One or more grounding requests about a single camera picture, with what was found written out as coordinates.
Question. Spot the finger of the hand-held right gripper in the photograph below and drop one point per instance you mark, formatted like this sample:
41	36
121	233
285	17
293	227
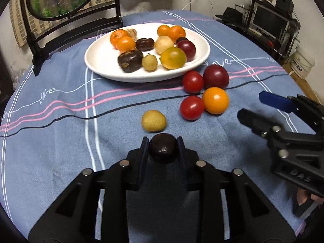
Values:
255	122
276	101

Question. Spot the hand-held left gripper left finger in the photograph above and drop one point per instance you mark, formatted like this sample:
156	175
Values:
144	148

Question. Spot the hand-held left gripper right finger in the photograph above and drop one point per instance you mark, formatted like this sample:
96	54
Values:
180	148

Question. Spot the dark purple round fruit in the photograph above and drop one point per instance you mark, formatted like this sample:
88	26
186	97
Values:
181	39
162	146

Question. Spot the small beige longan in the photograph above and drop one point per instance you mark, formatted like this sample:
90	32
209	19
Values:
149	62

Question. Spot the brown wrinkled jujube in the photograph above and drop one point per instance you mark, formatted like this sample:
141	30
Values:
144	44
129	60

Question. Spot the green yellow tomato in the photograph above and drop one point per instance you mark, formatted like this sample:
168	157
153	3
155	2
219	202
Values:
173	58

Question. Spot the white oval plate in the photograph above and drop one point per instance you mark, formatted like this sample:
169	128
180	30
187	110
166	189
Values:
106	60

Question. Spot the dark red plum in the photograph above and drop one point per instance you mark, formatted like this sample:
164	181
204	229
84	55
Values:
216	76
188	52

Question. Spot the large orange tomato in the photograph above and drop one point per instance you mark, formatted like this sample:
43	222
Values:
125	45

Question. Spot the pale brown longan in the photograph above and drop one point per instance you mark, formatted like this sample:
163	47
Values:
132	33

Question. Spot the small mandarin orange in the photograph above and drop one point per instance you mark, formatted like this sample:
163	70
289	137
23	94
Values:
162	30

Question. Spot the person's right hand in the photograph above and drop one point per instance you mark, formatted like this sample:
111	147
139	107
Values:
301	196

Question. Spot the red cherry tomato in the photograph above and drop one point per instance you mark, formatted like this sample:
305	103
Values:
191	107
193	81

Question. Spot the small orange tomato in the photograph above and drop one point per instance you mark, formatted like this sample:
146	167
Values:
215	100

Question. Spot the white plastic bucket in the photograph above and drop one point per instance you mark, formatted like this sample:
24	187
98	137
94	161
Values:
302	63

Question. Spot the black metal desk rack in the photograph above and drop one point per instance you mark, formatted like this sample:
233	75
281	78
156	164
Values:
265	43

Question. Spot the blue plaid tablecloth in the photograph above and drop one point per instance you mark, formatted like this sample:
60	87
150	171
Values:
76	131

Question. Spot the computer monitor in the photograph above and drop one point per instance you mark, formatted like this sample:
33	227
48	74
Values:
268	21

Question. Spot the black hat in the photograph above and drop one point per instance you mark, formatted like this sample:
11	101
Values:
231	15

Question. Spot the black speaker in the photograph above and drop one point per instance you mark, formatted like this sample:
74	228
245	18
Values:
284	2

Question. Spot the black chair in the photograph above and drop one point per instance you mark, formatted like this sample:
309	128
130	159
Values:
63	2

